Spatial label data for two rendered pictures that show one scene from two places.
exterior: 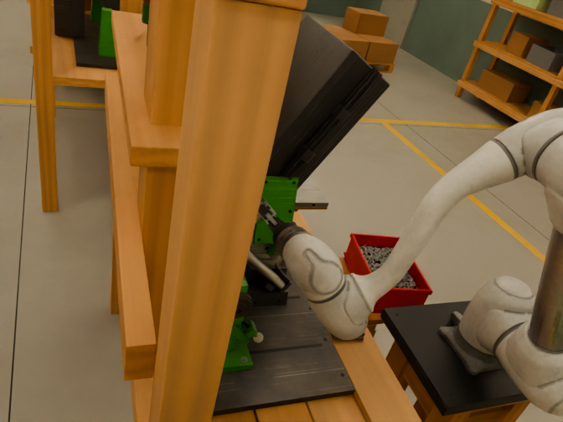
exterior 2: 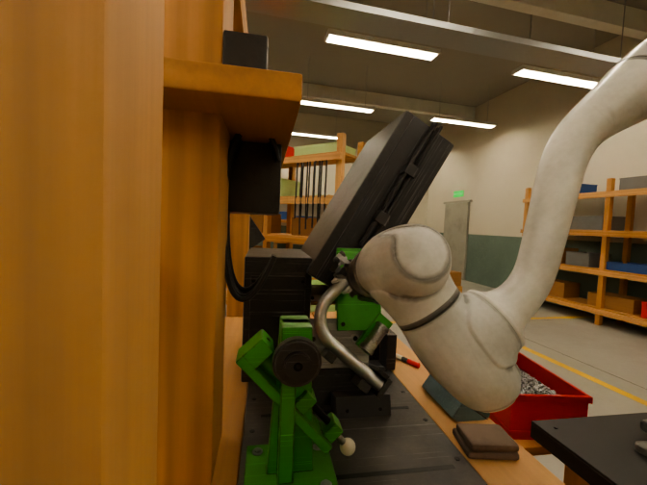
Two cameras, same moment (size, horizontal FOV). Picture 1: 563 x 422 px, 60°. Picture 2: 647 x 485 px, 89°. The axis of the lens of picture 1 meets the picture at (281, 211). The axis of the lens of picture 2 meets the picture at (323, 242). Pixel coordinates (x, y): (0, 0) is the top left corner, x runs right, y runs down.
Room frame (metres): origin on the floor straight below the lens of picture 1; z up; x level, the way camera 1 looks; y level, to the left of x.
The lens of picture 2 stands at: (0.39, -0.12, 1.33)
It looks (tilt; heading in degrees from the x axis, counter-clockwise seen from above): 3 degrees down; 15
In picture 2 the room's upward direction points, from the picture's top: 3 degrees clockwise
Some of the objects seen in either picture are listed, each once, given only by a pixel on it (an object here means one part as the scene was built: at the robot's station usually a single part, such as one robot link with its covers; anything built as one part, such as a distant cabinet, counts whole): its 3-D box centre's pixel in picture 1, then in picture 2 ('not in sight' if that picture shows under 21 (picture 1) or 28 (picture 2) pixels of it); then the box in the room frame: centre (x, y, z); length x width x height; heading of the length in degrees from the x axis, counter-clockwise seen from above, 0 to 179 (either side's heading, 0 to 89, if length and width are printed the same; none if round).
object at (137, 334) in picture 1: (121, 170); not in sight; (1.13, 0.45, 1.23); 1.30 x 0.05 x 0.09; 26
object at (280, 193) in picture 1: (272, 204); (354, 286); (1.25, 0.03, 1.17); 0.13 x 0.12 x 0.20; 26
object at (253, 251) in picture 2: not in sight; (275, 306); (1.33, 0.29, 1.07); 0.30 x 0.18 x 0.34; 26
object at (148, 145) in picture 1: (170, 71); (237, 149); (1.18, 0.35, 1.52); 0.90 x 0.25 x 0.04; 26
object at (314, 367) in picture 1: (232, 261); (323, 376); (1.29, 0.12, 0.89); 1.10 x 0.42 x 0.02; 26
